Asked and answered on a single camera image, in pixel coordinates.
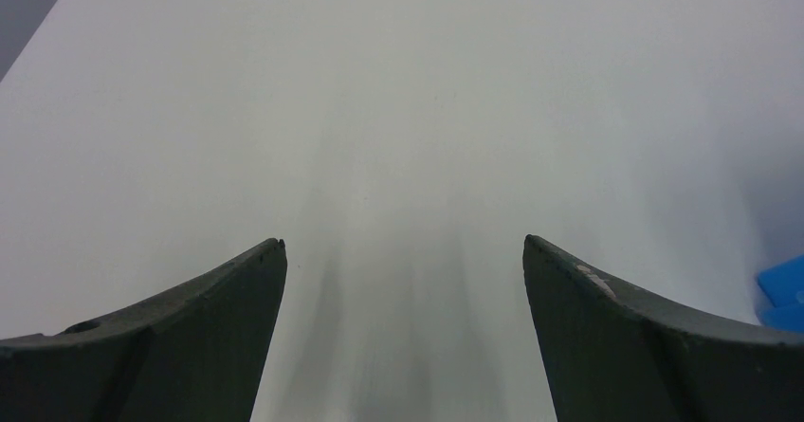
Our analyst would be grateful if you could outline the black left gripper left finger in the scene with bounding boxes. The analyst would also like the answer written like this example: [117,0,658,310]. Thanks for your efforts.
[1,239,287,421]

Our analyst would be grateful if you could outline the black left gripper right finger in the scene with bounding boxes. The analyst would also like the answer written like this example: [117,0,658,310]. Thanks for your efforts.
[522,235,803,421]

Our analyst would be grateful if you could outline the blue plastic bin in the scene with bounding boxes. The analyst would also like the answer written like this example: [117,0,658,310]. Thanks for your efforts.
[758,255,803,333]

